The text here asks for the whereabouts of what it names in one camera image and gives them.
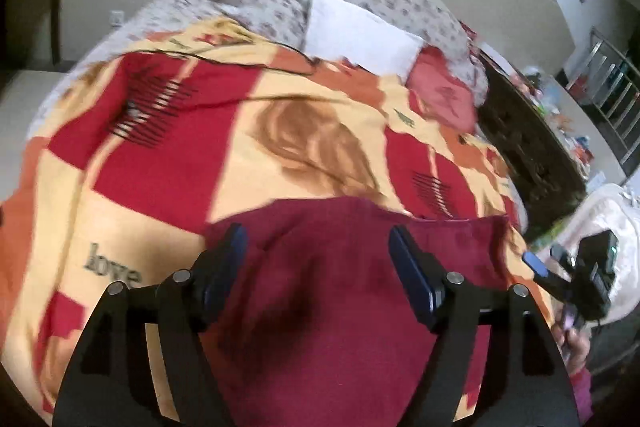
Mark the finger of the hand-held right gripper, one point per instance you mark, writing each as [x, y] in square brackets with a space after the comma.
[537, 268]

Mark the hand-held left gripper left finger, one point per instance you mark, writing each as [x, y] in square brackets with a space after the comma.
[227, 267]

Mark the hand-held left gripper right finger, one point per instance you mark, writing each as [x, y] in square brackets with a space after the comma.
[410, 267]

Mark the maroon fleece garment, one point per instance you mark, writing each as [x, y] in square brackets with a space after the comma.
[330, 307]

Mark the person's right forearm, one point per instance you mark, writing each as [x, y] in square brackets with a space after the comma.
[582, 399]

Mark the person's right hand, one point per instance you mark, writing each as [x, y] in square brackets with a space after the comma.
[575, 347]

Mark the white cloth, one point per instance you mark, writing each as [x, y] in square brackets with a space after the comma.
[600, 217]

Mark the dark wooden dresser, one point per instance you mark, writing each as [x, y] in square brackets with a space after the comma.
[535, 147]

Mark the red and yellow printed blanket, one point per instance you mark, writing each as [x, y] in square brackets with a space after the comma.
[165, 147]

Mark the pile of small colourful things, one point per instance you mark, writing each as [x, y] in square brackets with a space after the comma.
[560, 117]

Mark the red pillow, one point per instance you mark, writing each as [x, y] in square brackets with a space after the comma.
[442, 92]

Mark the metal rack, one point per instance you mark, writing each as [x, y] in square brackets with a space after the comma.
[610, 97]

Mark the white pillow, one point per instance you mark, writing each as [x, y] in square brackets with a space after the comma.
[360, 37]

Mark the white wall socket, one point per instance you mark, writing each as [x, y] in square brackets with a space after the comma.
[117, 18]

